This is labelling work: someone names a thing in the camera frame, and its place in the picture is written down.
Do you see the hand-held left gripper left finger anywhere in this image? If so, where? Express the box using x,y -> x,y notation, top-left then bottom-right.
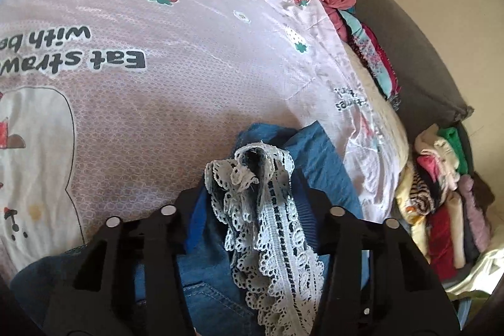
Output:
41,190 -> 198,336

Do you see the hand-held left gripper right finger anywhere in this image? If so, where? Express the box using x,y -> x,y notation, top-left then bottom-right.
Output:
303,190 -> 461,336

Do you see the blue denim pants lace hem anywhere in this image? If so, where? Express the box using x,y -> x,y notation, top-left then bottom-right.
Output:
10,122 -> 373,336

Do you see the pile of colourful folded clothes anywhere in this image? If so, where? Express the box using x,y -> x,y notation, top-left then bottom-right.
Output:
394,123 -> 497,282

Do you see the strawberry printed pale blanket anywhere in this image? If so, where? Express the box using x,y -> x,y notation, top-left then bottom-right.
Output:
0,0 -> 410,274

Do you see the colourful floral cloth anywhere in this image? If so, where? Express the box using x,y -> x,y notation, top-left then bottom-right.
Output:
339,7 -> 402,108

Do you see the grey cushion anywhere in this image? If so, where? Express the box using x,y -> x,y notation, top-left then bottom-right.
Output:
307,0 -> 475,120

